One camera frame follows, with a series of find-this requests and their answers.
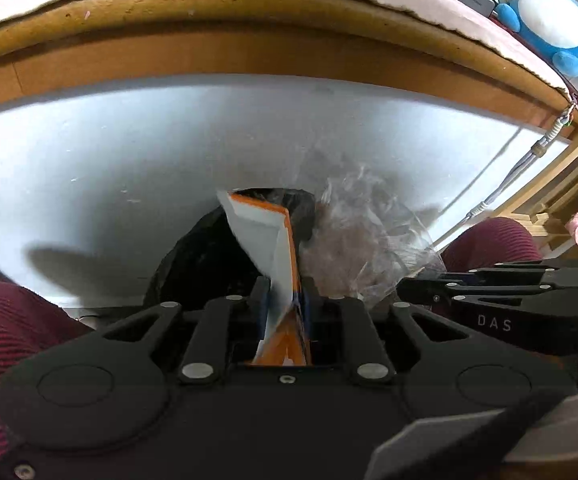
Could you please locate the black trash bag bin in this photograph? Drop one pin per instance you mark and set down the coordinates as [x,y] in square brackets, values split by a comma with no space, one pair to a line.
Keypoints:
[204,260]

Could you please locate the person's left maroon trouser leg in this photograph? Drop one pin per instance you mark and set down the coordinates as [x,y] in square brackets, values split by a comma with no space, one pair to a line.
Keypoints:
[4,345]

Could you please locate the clear plastic bag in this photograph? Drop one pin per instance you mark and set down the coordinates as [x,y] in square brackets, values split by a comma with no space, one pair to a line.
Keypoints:
[364,240]

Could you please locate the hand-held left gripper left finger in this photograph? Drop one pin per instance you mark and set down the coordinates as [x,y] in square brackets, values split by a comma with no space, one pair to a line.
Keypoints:
[259,305]

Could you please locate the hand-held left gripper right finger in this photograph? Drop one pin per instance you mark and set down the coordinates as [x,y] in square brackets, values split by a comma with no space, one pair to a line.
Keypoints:
[314,310]

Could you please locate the large blue cat plush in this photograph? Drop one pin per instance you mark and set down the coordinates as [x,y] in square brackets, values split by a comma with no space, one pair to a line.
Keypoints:
[554,15]

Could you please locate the person's maroon trouser leg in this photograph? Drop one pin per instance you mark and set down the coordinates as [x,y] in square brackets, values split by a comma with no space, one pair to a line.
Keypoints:
[489,242]
[4,345]

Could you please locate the light wooden frame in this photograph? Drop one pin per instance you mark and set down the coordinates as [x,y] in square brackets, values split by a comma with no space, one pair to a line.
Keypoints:
[559,195]

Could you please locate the wooden table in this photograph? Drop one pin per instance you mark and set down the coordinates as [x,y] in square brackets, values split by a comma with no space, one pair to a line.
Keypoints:
[219,45]

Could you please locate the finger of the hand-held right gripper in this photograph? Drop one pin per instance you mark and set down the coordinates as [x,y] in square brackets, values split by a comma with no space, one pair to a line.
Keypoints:
[509,272]
[429,292]

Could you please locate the person's right maroon trouser leg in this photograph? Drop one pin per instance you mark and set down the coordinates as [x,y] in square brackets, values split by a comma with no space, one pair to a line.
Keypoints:
[489,242]

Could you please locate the grey flat device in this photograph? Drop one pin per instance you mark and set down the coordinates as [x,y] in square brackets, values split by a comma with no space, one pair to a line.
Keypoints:
[476,0]

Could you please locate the orange white paper packet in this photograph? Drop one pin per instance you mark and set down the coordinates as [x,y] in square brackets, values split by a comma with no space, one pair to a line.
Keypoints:
[269,240]

